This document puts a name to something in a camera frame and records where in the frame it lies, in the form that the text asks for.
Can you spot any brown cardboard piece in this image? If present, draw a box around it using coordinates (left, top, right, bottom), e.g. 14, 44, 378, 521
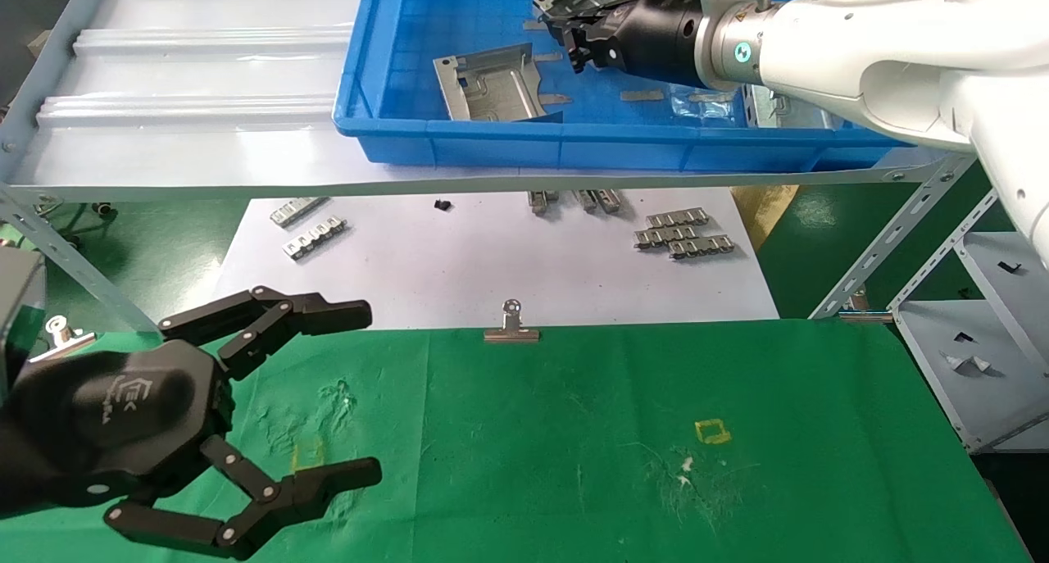
732, 186, 800, 252

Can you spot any grey lower rack shelf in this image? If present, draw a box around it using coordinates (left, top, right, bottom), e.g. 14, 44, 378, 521
889, 231, 1049, 455

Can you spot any white glossy shelf panel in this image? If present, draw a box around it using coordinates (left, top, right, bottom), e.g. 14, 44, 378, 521
15, 0, 956, 188

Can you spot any blue plastic tray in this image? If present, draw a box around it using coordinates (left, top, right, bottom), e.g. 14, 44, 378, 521
334, 0, 931, 175

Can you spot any clear plastic film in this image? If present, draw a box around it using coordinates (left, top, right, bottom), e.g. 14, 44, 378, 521
665, 84, 736, 121

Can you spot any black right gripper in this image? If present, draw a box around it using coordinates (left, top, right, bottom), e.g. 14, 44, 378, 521
543, 0, 707, 87

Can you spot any silver binder clip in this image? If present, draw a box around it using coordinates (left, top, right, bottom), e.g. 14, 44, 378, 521
838, 288, 894, 325
31, 316, 98, 363
484, 299, 542, 344

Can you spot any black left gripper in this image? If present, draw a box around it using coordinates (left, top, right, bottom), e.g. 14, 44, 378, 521
0, 286, 383, 561

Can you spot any green table cloth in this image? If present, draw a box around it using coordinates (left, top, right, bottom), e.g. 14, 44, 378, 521
0, 317, 1035, 563

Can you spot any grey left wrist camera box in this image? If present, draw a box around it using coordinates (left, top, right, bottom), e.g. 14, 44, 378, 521
0, 247, 48, 392

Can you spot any white paper sheet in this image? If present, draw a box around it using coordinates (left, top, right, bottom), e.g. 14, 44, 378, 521
193, 188, 779, 332

